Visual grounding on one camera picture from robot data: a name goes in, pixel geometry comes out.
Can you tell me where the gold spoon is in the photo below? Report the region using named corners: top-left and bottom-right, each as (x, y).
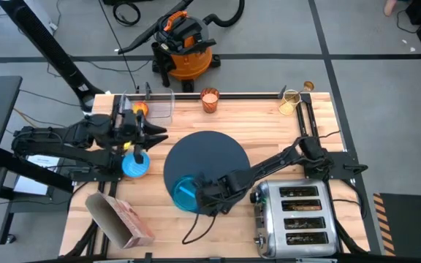
top-left (285, 80), bottom-right (316, 105)

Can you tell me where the coiled black cable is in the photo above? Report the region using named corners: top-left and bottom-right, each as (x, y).
top-left (112, 1), bottom-right (142, 27)

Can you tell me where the brown toast slice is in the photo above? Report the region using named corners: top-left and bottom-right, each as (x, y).
top-left (283, 202), bottom-right (321, 211)

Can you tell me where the black vacuum wand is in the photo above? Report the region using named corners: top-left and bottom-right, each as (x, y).
top-left (118, 0), bottom-right (197, 56)

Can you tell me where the white paper sheet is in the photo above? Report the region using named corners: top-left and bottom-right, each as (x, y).
top-left (12, 154), bottom-right (62, 197)

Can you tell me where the black tower stand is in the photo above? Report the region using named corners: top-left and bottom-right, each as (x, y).
top-left (0, 0), bottom-right (105, 113)

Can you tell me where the orange patterned bowl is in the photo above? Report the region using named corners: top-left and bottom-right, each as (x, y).
top-left (121, 148), bottom-right (151, 179)

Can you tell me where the black vacuum hose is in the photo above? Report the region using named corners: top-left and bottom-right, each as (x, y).
top-left (202, 0), bottom-right (246, 28)

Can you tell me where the silver four-slot toaster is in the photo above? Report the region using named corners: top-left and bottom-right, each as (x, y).
top-left (249, 178), bottom-right (340, 259)

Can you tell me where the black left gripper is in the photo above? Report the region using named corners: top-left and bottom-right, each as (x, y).
top-left (110, 105), bottom-right (170, 151)

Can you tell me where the pink strawberry cereal box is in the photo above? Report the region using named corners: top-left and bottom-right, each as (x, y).
top-left (85, 191), bottom-right (156, 251)

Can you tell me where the person's foot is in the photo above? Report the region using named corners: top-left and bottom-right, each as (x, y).
top-left (383, 0), bottom-right (398, 18)

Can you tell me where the orange patterned cup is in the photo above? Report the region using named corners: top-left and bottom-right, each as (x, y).
top-left (200, 87), bottom-right (221, 114)

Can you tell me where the red-yellow apple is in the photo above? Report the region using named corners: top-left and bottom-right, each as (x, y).
top-left (132, 101), bottom-right (150, 117)

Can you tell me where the black hazard-striped floor mat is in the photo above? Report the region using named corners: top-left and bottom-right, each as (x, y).
top-left (373, 192), bottom-right (421, 257)

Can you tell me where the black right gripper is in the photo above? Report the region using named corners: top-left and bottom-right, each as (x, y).
top-left (194, 170), bottom-right (241, 217)

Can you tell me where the clear plastic container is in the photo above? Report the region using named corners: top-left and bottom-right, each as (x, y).
top-left (121, 87), bottom-right (176, 120)

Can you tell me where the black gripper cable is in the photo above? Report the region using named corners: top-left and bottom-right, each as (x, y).
top-left (181, 213), bottom-right (219, 245)

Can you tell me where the black aluminium table frame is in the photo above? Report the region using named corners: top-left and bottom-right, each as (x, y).
top-left (61, 91), bottom-right (383, 263)

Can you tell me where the round dark woven placemat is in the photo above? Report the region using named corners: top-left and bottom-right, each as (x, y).
top-left (162, 130), bottom-right (251, 216)

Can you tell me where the orange and black shop vacuum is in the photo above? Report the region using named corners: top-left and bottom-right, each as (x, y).
top-left (151, 9), bottom-right (221, 93)

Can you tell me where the blue glass plate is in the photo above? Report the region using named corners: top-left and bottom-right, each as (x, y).
top-left (171, 175), bottom-right (200, 213)

